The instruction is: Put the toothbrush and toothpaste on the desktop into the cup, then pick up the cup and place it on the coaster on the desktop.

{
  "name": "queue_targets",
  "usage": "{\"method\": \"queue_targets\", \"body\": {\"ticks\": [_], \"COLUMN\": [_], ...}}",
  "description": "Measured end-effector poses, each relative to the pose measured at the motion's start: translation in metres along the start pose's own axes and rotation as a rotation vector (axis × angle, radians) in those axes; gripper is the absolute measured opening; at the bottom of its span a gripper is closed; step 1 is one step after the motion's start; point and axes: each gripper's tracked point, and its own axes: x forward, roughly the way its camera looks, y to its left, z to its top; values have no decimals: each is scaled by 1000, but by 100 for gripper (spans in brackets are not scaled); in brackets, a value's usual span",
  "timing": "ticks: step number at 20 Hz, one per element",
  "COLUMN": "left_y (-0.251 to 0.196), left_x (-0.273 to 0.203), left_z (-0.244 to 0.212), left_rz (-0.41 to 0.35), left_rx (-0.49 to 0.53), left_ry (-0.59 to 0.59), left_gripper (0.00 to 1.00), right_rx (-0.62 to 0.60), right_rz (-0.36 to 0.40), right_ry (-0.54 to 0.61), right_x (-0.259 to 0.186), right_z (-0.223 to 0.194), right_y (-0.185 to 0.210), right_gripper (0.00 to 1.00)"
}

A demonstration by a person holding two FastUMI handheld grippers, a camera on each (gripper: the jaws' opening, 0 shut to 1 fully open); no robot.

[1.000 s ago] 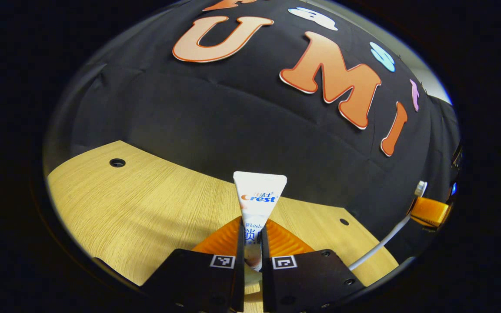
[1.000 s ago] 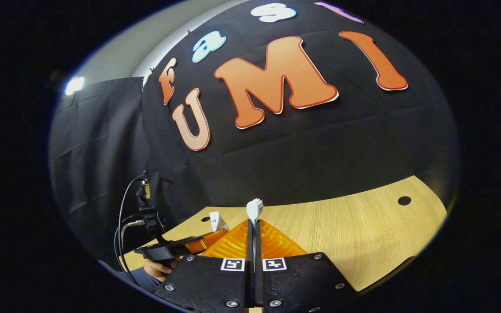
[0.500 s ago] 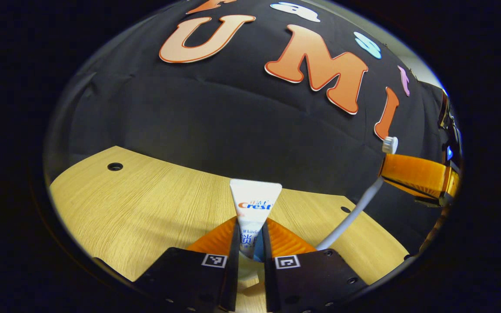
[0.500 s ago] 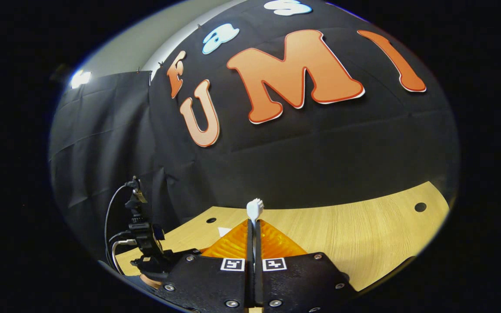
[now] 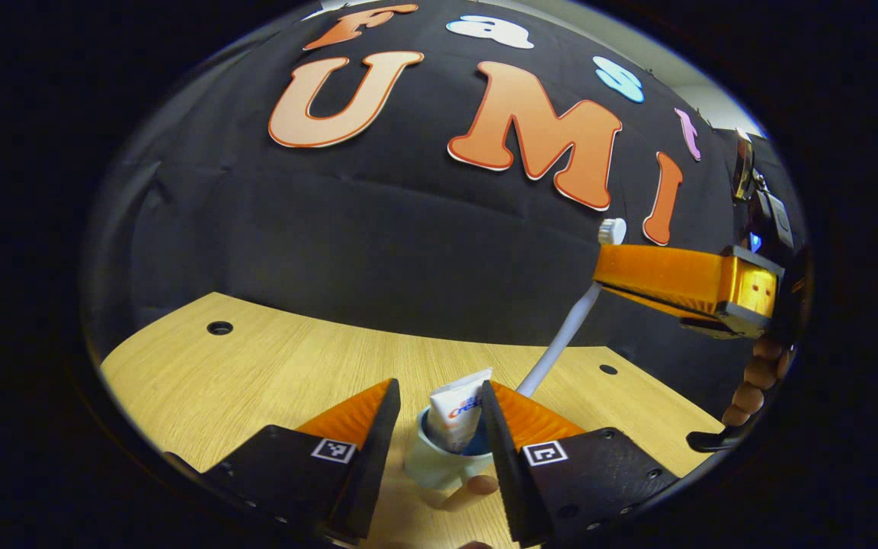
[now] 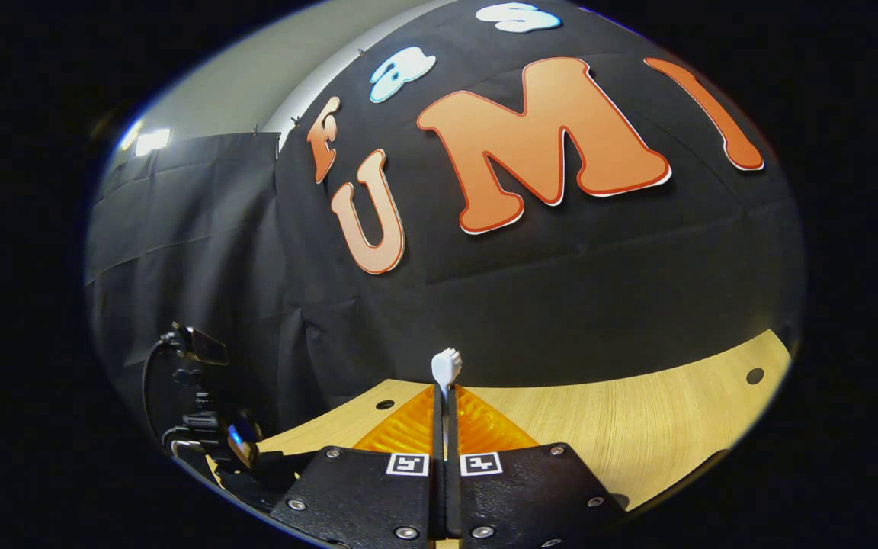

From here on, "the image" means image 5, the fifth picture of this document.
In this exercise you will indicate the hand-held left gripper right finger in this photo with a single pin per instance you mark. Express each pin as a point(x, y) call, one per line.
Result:
point(507, 473)

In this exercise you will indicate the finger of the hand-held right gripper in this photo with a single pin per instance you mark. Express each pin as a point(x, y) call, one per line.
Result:
point(668, 276)
point(706, 324)

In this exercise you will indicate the wooden desktop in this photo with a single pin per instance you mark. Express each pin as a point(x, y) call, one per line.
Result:
point(256, 374)

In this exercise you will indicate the black backdrop cloth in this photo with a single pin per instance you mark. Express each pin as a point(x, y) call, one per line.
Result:
point(370, 229)

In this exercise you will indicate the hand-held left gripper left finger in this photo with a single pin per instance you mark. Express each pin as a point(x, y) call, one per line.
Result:
point(366, 473)

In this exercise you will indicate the white toothpaste tube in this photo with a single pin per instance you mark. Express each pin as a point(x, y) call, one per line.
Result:
point(454, 415)

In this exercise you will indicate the white toothbrush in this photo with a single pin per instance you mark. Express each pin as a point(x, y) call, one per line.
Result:
point(565, 335)

